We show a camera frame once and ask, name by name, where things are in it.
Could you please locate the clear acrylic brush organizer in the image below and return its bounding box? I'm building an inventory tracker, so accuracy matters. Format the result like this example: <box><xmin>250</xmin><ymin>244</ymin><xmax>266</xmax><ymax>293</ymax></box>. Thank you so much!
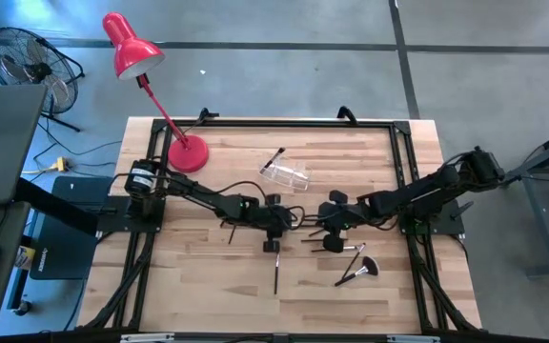
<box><xmin>257</xmin><ymin>154</ymin><xmax>313</xmax><ymax>192</ymax></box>

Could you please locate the black arched handle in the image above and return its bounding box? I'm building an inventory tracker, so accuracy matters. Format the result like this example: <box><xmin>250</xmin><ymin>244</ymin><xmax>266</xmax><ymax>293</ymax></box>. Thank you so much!
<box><xmin>335</xmin><ymin>105</ymin><xmax>359</xmax><ymax>125</ymax></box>

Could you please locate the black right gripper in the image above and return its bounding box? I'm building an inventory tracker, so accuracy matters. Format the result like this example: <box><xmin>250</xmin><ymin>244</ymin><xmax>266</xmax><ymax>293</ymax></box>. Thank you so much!
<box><xmin>317</xmin><ymin>190</ymin><xmax>370</xmax><ymax>253</ymax></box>

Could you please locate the round-head black makeup brush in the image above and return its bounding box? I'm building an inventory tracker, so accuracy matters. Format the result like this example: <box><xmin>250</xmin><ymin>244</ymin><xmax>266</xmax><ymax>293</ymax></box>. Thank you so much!
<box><xmin>260</xmin><ymin>146</ymin><xmax>287</xmax><ymax>173</ymax></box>

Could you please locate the red desk lamp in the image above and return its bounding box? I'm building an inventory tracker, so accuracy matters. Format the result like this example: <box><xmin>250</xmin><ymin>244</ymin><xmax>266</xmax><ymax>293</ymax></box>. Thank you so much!
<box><xmin>101</xmin><ymin>11</ymin><xmax>211</xmax><ymax>173</ymax></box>

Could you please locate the fan makeup brush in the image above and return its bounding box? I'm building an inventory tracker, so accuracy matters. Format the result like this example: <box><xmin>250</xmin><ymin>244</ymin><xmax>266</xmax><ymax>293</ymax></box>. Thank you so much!
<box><xmin>334</xmin><ymin>255</ymin><xmax>380</xmax><ymax>288</ymax></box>

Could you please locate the silver metal bracket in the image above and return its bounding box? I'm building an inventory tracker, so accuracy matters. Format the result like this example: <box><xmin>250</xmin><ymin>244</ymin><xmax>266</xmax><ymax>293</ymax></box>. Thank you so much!
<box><xmin>387</xmin><ymin>334</ymin><xmax>441</xmax><ymax>343</ymax></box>
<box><xmin>120</xmin><ymin>333</ymin><xmax>175</xmax><ymax>343</ymax></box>

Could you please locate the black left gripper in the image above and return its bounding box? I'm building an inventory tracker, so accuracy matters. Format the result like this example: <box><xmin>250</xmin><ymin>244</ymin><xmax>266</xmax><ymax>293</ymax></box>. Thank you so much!
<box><xmin>254</xmin><ymin>192</ymin><xmax>294</xmax><ymax>253</ymax></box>

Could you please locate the neighbouring robot workstation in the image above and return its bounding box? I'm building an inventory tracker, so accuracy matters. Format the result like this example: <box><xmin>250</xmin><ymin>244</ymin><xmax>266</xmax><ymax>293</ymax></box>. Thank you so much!
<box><xmin>495</xmin><ymin>121</ymin><xmax>549</xmax><ymax>280</ymax></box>

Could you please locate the black diagonal bar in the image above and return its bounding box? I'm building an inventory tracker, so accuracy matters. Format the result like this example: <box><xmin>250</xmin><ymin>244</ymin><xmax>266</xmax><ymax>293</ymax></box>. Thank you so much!
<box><xmin>13</xmin><ymin>176</ymin><xmax>100</xmax><ymax>238</ymax></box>

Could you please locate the small yellow box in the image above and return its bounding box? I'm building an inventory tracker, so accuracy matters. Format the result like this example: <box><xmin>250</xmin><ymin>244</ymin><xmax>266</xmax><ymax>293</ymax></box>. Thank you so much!
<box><xmin>14</xmin><ymin>245</ymin><xmax>37</xmax><ymax>272</ymax></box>

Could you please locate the dark grey side desk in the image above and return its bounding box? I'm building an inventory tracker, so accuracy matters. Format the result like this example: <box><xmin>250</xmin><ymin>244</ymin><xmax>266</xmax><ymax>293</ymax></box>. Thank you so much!
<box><xmin>0</xmin><ymin>200</ymin><xmax>32</xmax><ymax>323</ymax></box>

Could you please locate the grey flat panel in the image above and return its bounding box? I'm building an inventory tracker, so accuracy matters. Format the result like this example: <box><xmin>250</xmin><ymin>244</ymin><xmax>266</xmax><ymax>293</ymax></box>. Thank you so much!
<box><xmin>0</xmin><ymin>84</ymin><xmax>50</xmax><ymax>207</ymax></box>

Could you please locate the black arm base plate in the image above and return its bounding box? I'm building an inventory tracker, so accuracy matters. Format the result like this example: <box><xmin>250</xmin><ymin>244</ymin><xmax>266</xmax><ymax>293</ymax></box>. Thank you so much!
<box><xmin>95</xmin><ymin>194</ymin><xmax>167</xmax><ymax>234</ymax></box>
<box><xmin>397</xmin><ymin>197</ymin><xmax>466</xmax><ymax>237</ymax></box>

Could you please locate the black floor fan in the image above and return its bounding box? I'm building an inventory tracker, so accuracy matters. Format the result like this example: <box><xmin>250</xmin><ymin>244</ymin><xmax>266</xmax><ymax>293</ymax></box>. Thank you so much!
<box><xmin>0</xmin><ymin>26</ymin><xmax>86</xmax><ymax>133</ymax></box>

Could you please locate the black Husky mat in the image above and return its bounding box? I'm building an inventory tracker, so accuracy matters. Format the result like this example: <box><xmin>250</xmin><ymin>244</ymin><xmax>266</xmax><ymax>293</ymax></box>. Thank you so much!
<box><xmin>29</xmin><ymin>174</ymin><xmax>116</xmax><ymax>281</ymax></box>

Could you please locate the black aluminium table frame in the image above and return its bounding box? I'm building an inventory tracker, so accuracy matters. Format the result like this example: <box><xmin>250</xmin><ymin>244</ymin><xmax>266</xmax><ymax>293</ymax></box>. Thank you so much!
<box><xmin>76</xmin><ymin>117</ymin><xmax>484</xmax><ymax>343</ymax></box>

